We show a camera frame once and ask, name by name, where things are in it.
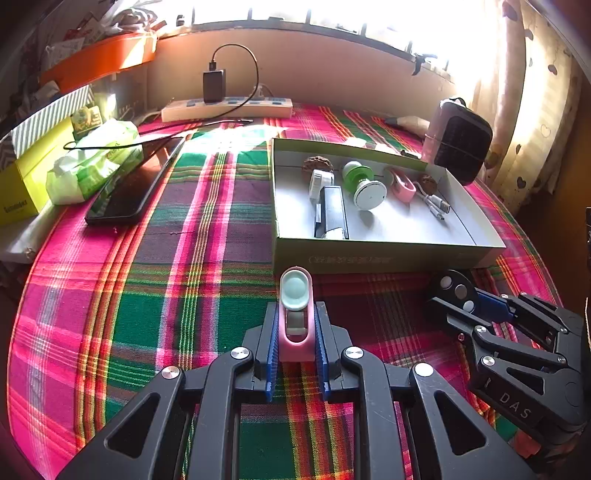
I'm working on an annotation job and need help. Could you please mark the small white jar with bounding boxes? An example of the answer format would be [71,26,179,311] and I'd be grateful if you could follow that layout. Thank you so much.
[308,169,335,204]

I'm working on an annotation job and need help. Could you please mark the grey tapered object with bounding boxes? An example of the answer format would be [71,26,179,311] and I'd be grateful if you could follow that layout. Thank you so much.
[384,115,431,136]

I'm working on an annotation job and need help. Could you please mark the pink green plaid tablecloth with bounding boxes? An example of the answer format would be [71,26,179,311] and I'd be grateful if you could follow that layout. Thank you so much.
[7,102,566,480]

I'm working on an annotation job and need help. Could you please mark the black oval button remote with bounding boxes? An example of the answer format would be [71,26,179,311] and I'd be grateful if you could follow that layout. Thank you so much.
[427,270,478,315]

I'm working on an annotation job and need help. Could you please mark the grey and black fan heater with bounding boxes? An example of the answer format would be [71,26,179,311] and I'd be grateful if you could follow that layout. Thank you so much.
[421,97,494,185]

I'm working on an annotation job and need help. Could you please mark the black smartphone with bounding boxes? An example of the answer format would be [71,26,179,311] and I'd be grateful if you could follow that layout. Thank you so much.
[84,136,185,227]

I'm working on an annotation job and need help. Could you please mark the heart print curtain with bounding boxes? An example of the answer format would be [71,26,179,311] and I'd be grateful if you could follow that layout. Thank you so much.
[480,0,587,213]

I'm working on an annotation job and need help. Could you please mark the small yellow-green packet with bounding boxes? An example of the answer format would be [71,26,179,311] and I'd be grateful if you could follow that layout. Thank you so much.
[74,105,103,130]

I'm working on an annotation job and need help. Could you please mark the black charger adapter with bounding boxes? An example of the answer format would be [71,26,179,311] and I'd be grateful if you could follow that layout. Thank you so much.
[203,69,227,103]

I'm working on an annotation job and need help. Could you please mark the black charging cable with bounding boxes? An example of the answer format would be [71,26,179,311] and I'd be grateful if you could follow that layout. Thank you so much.
[64,44,259,153]

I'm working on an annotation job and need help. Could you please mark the white shelf board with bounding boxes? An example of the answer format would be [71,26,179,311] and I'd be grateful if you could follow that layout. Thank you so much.
[0,217,51,264]

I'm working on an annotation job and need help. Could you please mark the grey striped box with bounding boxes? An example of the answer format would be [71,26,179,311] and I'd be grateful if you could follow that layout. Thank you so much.
[0,85,95,160]

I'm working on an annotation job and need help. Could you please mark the green cardboard box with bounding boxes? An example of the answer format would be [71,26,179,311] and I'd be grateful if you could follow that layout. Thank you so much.
[270,137,508,276]

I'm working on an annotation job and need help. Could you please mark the yellow cardboard box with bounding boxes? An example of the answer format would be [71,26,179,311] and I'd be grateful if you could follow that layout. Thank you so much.
[0,117,77,228]

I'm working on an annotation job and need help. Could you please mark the clear plastic box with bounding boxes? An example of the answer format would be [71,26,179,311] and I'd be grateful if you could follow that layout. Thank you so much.
[92,74,148,123]

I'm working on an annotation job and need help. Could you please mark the green and white suction holder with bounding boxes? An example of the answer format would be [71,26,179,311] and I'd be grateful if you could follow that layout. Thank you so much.
[344,166,387,212]

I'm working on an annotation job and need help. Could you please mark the pink loop clip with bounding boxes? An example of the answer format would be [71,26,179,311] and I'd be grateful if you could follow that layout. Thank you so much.
[387,167,416,203]

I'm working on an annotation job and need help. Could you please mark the white power strip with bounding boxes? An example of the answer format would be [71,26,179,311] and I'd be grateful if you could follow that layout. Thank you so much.
[161,95,294,123]

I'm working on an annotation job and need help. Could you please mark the black bike light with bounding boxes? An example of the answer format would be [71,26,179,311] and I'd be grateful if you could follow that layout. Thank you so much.
[314,185,349,241]

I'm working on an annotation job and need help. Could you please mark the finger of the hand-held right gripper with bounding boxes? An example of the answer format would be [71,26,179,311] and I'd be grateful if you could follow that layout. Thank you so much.
[426,296,570,394]
[475,289,581,346]

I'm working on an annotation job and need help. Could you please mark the white plastic bag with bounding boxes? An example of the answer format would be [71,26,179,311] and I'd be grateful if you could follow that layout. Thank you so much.
[99,0,158,35]

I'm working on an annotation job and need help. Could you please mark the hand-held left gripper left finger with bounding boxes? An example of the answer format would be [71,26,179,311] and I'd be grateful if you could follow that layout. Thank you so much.
[55,302,283,480]

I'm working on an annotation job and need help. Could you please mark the white usb cable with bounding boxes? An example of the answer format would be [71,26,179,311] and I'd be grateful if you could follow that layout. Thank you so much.
[413,181,452,221]

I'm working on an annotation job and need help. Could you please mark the orange tray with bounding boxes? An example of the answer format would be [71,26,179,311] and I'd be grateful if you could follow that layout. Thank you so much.
[39,34,158,93]

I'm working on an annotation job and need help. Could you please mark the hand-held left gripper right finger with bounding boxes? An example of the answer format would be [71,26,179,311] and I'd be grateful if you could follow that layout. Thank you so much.
[313,301,539,480]

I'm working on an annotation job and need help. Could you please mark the green tissue pack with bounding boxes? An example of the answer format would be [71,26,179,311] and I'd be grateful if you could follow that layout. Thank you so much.
[45,119,144,205]

